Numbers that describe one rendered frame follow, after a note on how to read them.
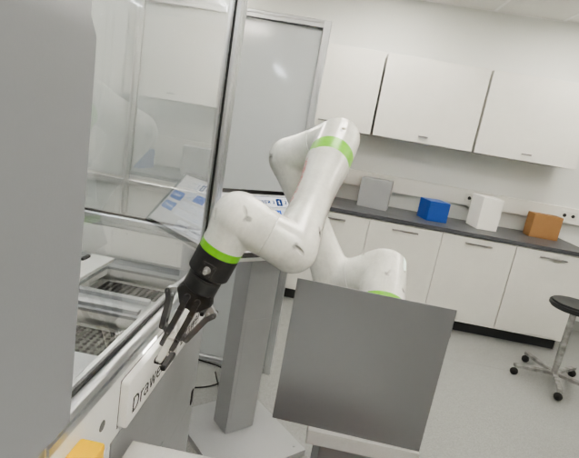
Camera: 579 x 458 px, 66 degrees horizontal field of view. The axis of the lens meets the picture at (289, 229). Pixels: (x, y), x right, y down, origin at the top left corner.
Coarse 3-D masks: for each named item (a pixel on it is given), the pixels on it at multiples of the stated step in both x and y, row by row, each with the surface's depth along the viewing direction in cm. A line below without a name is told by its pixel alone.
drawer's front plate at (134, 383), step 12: (156, 348) 105; (144, 360) 99; (132, 372) 94; (144, 372) 98; (156, 372) 108; (132, 384) 92; (144, 384) 100; (120, 396) 91; (132, 396) 94; (144, 396) 102; (120, 408) 92; (132, 408) 95; (120, 420) 92
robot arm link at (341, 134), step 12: (336, 120) 120; (348, 120) 121; (312, 132) 123; (324, 132) 117; (336, 132) 116; (348, 132) 117; (312, 144) 117; (324, 144) 112; (336, 144) 112; (348, 144) 115; (348, 156) 114
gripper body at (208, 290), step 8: (192, 272) 94; (184, 280) 96; (192, 280) 93; (200, 280) 93; (184, 288) 96; (192, 288) 93; (200, 288) 93; (208, 288) 94; (216, 288) 95; (192, 296) 97; (200, 296) 96; (208, 296) 95; (192, 304) 97; (200, 304) 97; (208, 304) 97
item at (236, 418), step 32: (256, 288) 198; (256, 320) 203; (224, 352) 211; (256, 352) 208; (224, 384) 211; (256, 384) 214; (192, 416) 220; (224, 416) 211; (256, 416) 228; (224, 448) 202; (256, 448) 206; (288, 448) 210
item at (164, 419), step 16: (192, 352) 151; (176, 368) 134; (192, 368) 156; (160, 384) 120; (176, 384) 138; (192, 384) 162; (160, 400) 123; (176, 400) 142; (192, 400) 165; (144, 416) 110; (160, 416) 126; (176, 416) 146; (128, 432) 101; (144, 432) 113; (160, 432) 129; (176, 432) 151; (112, 448) 92; (176, 448) 155
